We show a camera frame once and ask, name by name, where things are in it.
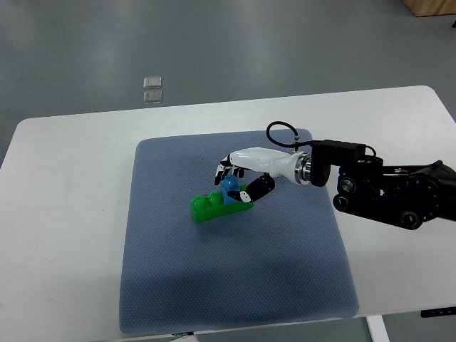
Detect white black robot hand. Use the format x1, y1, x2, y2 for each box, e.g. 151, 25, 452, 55
214, 147, 311, 203

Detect blue toy block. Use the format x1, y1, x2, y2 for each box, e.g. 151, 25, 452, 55
220, 175, 240, 204

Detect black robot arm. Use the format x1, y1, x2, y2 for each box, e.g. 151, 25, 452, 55
289, 137, 455, 230

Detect green four-stud toy block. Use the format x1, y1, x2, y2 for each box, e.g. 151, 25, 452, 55
190, 187, 253, 223

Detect blue-grey textured mat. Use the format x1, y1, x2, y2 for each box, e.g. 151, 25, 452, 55
119, 131, 359, 334

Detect lower metal floor plate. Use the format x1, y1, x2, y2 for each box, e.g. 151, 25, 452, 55
143, 90, 162, 105

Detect metal floor plate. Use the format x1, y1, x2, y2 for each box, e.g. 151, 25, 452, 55
143, 90, 162, 105
143, 76, 162, 89

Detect upper metal floor plate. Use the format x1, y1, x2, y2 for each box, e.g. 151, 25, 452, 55
143, 76, 162, 89

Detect white table leg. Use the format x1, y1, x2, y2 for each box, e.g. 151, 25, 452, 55
366, 315, 390, 342

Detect wooden box corner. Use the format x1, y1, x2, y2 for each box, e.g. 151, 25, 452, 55
403, 0, 455, 17

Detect black table control panel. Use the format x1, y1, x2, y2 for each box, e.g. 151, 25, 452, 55
420, 306, 456, 318

